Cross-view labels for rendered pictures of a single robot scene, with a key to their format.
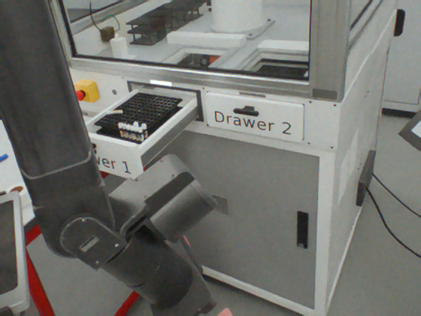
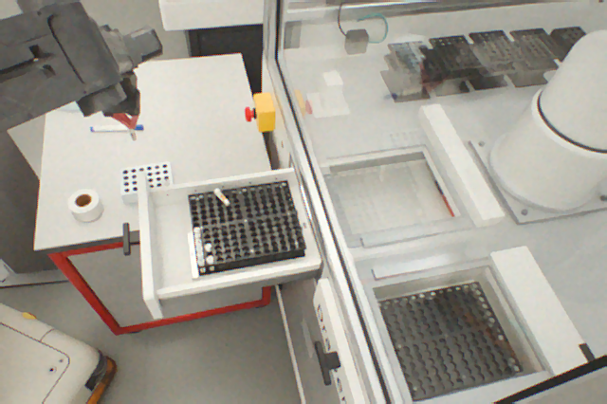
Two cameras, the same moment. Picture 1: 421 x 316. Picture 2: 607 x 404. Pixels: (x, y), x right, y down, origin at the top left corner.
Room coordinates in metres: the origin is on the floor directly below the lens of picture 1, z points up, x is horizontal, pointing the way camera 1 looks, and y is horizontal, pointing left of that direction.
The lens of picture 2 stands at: (0.75, -0.25, 1.71)
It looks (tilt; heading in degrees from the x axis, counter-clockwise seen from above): 56 degrees down; 34
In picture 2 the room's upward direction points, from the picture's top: 7 degrees clockwise
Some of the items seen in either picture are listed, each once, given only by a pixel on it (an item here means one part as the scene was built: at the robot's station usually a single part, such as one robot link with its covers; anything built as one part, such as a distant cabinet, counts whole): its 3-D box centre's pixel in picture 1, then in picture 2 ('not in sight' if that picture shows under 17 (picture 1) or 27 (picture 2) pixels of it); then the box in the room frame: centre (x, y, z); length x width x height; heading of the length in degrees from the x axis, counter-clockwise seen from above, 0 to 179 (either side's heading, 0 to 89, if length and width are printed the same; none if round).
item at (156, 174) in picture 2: not in sight; (147, 182); (1.07, 0.41, 0.78); 0.12 x 0.08 x 0.04; 145
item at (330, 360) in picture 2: (247, 110); (329, 360); (0.99, -0.21, 0.91); 0.07 x 0.04 x 0.01; 53
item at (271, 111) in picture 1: (252, 116); (340, 362); (1.01, -0.22, 0.87); 0.29 x 0.02 x 0.11; 53
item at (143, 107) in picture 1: (140, 120); (246, 228); (1.10, 0.10, 0.87); 0.22 x 0.18 x 0.06; 143
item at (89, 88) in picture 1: (86, 91); (263, 112); (1.38, 0.30, 0.88); 0.07 x 0.05 x 0.07; 53
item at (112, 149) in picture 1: (97, 152); (150, 243); (0.94, 0.22, 0.87); 0.29 x 0.02 x 0.11; 53
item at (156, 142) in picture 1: (143, 120); (249, 229); (1.11, 0.10, 0.86); 0.40 x 0.26 x 0.06; 143
